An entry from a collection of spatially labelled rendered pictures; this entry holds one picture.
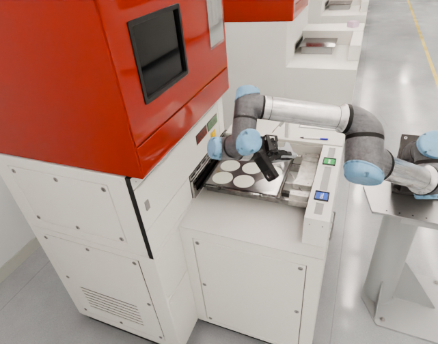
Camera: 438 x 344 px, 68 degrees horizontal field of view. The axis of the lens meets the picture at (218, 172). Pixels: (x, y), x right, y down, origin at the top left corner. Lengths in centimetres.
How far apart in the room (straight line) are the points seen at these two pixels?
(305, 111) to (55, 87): 76
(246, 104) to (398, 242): 118
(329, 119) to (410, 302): 151
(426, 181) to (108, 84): 111
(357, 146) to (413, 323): 139
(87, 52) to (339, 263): 200
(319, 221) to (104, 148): 80
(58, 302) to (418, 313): 220
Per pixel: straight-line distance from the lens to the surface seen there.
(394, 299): 233
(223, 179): 157
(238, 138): 97
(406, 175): 127
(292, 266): 141
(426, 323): 230
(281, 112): 104
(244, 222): 145
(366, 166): 108
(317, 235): 134
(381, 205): 163
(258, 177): 157
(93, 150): 114
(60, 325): 242
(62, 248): 176
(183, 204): 149
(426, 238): 278
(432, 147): 146
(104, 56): 94
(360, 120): 111
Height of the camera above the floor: 183
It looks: 35 degrees down
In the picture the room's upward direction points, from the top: 6 degrees counter-clockwise
